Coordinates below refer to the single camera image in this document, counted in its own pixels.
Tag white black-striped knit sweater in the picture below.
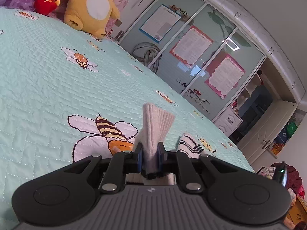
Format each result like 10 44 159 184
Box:
126 103 207 186

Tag dark red cloth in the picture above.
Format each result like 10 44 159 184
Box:
271 163 304 190

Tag pile of floral quilts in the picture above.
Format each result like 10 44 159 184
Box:
258 164 304 206

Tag red-bordered poster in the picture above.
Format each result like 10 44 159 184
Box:
169 25 214 65

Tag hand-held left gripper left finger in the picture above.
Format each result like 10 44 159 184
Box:
64 142 144 193

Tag yellow plush toy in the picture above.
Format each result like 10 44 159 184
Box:
60 0 124 39

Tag blue bag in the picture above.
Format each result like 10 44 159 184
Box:
275 128 288 144

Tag green bag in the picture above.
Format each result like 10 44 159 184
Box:
285 122 298 136

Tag orange packets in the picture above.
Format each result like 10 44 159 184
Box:
271 142 285 155

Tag white drawer cabinet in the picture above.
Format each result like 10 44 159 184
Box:
213 107 244 135

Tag blue-bordered poster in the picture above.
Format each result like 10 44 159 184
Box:
139 4 182 44

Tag wooden cabinet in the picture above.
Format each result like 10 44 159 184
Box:
286 195 307 230

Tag mint bee-print quilted bedspread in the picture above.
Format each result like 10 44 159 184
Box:
0 7 255 204

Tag sliding-door wardrobe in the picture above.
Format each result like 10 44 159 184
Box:
119 0 303 127

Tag pink-bordered poster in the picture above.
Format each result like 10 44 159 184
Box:
205 54 246 99

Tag white open shelf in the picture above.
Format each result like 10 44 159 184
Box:
231 72 264 111

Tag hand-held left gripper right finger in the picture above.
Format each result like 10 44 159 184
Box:
157 142 240 193

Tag white door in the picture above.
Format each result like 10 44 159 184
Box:
236 100 298 159

